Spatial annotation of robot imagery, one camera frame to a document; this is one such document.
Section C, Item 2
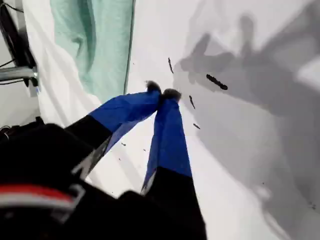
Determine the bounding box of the silver metal clamp bar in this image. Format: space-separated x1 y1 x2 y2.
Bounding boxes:
0 66 39 83

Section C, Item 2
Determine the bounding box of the pale green t-shirt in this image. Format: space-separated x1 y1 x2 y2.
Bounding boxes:
49 0 137 102

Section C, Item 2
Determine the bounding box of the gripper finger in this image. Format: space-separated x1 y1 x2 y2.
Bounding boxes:
64 80 164 180
140 88 208 240

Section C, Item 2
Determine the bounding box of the black stand with cables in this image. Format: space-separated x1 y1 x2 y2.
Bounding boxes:
0 0 39 87

